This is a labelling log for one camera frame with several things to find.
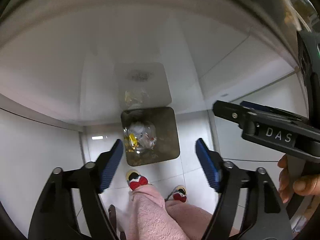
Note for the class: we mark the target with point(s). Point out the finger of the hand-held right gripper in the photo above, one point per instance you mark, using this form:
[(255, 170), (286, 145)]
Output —
[(227, 112), (260, 108)]

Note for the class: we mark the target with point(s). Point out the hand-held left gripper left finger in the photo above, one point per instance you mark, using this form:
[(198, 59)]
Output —
[(112, 165)]

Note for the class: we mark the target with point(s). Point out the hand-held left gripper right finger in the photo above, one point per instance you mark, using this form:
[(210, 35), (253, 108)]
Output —
[(207, 165)]

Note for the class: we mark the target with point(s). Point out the dark square trash bin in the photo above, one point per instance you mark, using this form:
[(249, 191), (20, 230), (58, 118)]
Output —
[(166, 130)]

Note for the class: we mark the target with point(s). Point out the person's right hand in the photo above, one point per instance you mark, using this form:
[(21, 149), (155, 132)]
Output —
[(307, 185)]

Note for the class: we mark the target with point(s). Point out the red bow slipper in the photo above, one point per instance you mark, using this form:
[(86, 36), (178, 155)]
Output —
[(137, 181), (178, 195)]

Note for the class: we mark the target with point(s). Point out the yellow wrapper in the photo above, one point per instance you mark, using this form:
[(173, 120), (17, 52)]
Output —
[(133, 141)]

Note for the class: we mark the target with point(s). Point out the clear plastic bag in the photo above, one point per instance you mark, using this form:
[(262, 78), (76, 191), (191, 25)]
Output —
[(145, 132)]

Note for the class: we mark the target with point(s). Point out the pink fleece pants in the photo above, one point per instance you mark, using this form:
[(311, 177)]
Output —
[(150, 217)]

